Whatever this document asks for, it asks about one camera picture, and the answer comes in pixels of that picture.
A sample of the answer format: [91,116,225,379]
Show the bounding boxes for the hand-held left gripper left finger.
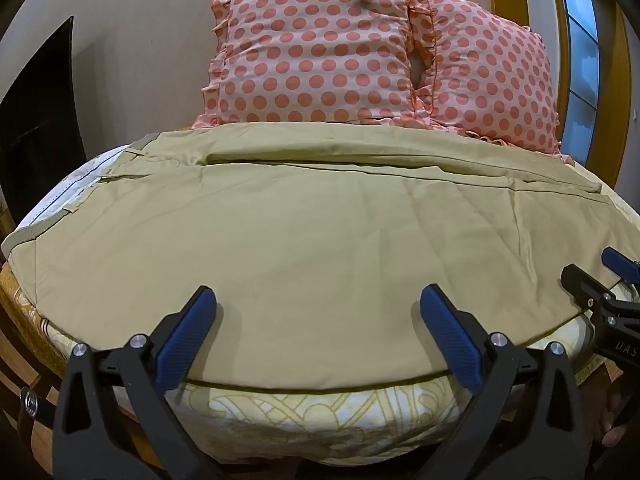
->
[52,285,219,480]

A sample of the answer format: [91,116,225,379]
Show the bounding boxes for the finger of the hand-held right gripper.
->
[560,263,624,319]
[601,246,640,287]

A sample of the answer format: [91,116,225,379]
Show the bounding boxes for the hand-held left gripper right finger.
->
[419,284,597,480]

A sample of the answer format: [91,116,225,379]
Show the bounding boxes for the khaki pants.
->
[2,126,620,395]

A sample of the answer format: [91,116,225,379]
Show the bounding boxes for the person's right hand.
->
[599,377,640,448]

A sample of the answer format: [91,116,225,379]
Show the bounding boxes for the yellow patterned bed sheet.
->
[0,145,640,466]

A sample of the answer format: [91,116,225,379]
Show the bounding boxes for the glass window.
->
[552,0,601,142]

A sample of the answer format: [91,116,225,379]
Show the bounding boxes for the small polka dot ruffled pillow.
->
[410,0,575,165]

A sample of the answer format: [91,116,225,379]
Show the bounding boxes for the dark door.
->
[0,16,82,196]

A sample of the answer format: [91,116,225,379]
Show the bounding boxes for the large polka dot ruffled pillow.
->
[192,0,441,130]

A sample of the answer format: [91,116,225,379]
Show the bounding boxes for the wooden bed frame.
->
[0,200,151,480]

